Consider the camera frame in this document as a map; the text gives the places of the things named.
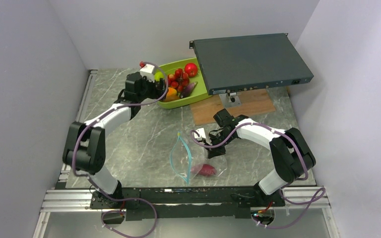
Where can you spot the magenta fake sweet potato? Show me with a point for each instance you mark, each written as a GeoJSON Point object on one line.
{"type": "Point", "coordinates": [204, 170]}

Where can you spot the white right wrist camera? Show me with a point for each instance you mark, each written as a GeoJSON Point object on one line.
{"type": "Point", "coordinates": [200, 135]}

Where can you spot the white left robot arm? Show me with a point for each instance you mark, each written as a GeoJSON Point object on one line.
{"type": "Point", "coordinates": [85, 146]}

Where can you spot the dark grey rack device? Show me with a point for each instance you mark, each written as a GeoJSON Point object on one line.
{"type": "Point", "coordinates": [244, 63]}

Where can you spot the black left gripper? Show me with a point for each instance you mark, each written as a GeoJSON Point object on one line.
{"type": "Point", "coordinates": [156, 93]}

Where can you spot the red fake lychee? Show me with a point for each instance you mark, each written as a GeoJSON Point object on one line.
{"type": "Point", "coordinates": [172, 77]}
{"type": "Point", "coordinates": [174, 84]}

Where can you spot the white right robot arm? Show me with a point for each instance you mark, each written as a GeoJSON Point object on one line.
{"type": "Point", "coordinates": [291, 155]}

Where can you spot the metal stand base plate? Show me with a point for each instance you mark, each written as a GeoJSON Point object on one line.
{"type": "Point", "coordinates": [230, 100]}

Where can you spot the clear zip top bag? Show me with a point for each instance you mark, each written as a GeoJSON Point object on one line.
{"type": "Point", "coordinates": [186, 153]}

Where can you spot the orange fake fruit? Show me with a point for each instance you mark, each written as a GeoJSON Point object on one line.
{"type": "Point", "coordinates": [172, 94]}

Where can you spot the wooden board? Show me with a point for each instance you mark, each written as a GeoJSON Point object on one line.
{"type": "Point", "coordinates": [253, 103]}

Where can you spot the purple fake eggplant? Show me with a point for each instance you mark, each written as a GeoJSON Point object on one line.
{"type": "Point", "coordinates": [186, 92]}

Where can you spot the red fake apple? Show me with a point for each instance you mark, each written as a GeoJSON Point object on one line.
{"type": "Point", "coordinates": [191, 69]}

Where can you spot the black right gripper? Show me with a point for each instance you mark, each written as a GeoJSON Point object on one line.
{"type": "Point", "coordinates": [215, 151]}

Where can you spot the aluminium frame rail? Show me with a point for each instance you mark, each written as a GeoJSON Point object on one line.
{"type": "Point", "coordinates": [59, 199]}

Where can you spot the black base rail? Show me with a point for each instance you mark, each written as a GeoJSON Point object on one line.
{"type": "Point", "coordinates": [189, 202]}

